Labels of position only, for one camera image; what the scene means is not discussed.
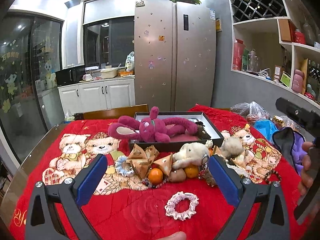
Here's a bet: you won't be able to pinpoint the red bear printed blanket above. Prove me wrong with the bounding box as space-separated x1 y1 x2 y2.
10 105 308 240

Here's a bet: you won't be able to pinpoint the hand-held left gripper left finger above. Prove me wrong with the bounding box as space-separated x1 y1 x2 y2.
24 154 108 240

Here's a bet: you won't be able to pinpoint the small bead string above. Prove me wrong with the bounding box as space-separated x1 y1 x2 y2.
142 179 166 189

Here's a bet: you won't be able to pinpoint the person's right hand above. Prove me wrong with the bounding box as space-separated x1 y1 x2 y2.
299 142 316 197

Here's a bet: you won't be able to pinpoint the white wall shelf unit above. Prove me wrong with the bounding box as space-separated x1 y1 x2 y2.
229 0 320 107

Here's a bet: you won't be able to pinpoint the clear glass jar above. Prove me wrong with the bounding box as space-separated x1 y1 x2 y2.
247 50 260 73

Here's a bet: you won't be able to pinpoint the black microwave oven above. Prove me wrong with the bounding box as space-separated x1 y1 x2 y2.
55 65 86 86

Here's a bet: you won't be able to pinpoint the red gift box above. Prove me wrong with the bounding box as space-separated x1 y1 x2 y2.
232 39 244 71

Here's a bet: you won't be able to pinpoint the white kitchen cabinet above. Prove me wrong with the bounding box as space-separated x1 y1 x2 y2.
58 78 135 117

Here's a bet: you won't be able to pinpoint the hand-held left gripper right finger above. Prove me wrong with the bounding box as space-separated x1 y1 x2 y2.
206 154 284 240

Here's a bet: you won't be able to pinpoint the pink bottle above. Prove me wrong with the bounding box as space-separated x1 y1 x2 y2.
292 69 304 93

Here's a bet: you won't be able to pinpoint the green card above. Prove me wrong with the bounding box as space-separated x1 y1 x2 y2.
280 71 292 85

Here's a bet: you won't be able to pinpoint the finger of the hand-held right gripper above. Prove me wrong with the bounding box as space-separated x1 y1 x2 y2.
275 97 320 130

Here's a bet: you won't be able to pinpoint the beige fluffy plush toy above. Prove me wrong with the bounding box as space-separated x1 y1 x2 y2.
221 138 247 159

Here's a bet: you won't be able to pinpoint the person's left hand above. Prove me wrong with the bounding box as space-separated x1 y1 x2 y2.
160 231 187 240

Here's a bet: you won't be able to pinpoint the wooden chair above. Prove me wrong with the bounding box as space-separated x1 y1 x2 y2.
74 104 150 120

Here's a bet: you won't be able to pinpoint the silver double-door refrigerator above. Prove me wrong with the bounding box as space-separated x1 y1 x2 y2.
134 0 217 113

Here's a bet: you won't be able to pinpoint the pink white scrunchie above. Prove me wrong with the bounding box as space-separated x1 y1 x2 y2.
164 191 200 221

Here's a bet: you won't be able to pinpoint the black wine rack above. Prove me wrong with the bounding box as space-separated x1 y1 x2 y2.
231 0 288 22

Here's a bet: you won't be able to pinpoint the clear plastic bag red contents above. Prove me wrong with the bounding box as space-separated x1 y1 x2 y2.
230 102 271 124

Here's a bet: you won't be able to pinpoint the dark grey cloth blue trim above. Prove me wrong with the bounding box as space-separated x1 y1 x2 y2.
272 127 300 161

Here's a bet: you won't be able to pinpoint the cream plush dog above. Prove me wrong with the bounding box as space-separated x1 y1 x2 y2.
172 142 210 169

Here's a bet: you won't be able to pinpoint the brown kiwi fruit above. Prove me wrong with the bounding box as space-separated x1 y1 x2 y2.
168 169 186 182

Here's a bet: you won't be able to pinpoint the black shallow box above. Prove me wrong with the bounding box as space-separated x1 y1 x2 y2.
129 111 224 153

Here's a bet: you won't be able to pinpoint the crumpled clear plastic bag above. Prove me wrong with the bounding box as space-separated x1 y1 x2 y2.
279 116 302 133

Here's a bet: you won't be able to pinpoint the plastic bag on counter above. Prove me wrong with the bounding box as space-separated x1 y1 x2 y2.
125 52 135 72

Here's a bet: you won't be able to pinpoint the keyring with brown tag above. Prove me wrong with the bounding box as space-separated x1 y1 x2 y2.
199 154 220 187

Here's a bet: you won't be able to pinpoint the pale blue white scrunchie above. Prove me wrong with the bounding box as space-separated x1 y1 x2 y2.
115 156 135 177

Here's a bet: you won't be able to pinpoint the dark kitchen window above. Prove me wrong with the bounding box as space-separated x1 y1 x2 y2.
83 16 135 67

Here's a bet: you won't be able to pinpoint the glass sliding door with stickers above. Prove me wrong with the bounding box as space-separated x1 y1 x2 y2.
0 12 64 163

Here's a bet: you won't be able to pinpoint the cream frilled scrunchie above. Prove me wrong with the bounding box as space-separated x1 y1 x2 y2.
234 166 251 179

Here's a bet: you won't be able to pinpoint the brown bead bracelet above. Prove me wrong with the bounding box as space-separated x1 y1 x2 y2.
260 169 282 184

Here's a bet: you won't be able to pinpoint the purple fleece cloth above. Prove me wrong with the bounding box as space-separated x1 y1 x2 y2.
287 131 309 176

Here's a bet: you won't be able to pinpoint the cream plastic basin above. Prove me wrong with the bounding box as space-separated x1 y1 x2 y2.
100 67 118 78

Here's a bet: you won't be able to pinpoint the red tin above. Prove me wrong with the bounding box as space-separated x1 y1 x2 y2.
292 29 306 44

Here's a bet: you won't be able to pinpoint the blue plastic bag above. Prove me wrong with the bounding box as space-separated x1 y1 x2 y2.
254 119 279 143

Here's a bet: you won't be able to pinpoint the glass-topped desktop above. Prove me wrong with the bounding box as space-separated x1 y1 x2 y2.
0 123 66 230

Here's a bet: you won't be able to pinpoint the magenta plush rabbit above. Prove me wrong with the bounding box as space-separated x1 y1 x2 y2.
108 106 198 143

